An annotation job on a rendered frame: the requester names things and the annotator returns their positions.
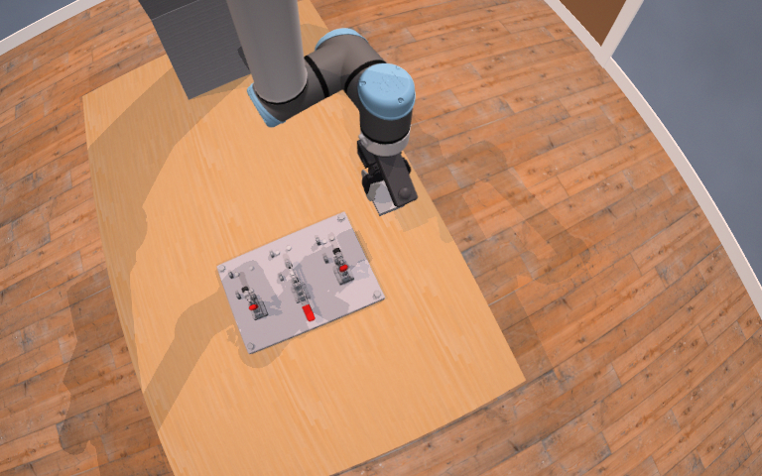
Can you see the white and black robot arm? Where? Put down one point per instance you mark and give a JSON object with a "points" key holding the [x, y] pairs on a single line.
{"points": [[286, 82]]}

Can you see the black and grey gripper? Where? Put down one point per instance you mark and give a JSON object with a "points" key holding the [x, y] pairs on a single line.
{"points": [[371, 179]]}

